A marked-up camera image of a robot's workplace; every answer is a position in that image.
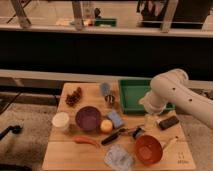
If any red bowl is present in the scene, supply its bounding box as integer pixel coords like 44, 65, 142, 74
134, 135, 163, 165

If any blue sponge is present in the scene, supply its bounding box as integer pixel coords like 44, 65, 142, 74
107, 110, 124, 128

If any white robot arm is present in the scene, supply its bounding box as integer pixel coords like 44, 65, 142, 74
139, 69, 213, 130

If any purple bowl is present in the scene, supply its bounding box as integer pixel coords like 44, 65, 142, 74
75, 106, 101, 131

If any small black object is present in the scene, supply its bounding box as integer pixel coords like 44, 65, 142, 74
132, 128, 145, 139

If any yellow banana toy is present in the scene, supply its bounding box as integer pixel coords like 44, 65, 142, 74
163, 137, 178, 152

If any green tray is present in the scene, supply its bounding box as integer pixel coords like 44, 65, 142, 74
118, 78, 176, 115

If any yellow round fruit toy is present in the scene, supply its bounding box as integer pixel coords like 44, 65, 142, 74
100, 119, 113, 133

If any small metal cup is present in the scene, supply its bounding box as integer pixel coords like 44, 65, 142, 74
105, 95, 115, 104

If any clear plastic bag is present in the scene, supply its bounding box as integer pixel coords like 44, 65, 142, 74
104, 144, 134, 171

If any blue grey cup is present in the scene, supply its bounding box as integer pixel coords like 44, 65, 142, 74
100, 82, 110, 97

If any red chili pepper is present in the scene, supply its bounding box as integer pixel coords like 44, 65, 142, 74
72, 136, 100, 148

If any bunch of dark grapes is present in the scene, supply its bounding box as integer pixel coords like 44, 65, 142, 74
65, 87, 82, 107

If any white cup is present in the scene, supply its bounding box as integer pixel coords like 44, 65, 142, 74
52, 112, 70, 132

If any black device on floor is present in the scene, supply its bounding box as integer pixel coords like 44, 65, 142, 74
0, 125, 22, 141

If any black handled utensil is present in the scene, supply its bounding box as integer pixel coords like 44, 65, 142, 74
101, 126, 141, 145

